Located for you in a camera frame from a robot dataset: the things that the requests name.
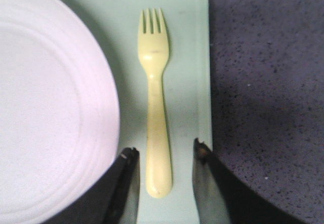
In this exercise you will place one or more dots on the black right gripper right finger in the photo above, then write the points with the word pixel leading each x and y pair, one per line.
pixel 222 198

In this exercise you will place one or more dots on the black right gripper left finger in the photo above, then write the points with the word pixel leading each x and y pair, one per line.
pixel 114 198

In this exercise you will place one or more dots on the white round plate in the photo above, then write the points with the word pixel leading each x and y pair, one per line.
pixel 59 110

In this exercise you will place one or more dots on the yellow plastic fork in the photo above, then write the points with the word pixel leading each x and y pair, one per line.
pixel 153 54

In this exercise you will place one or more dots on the green plastic tray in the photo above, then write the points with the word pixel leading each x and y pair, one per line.
pixel 114 23

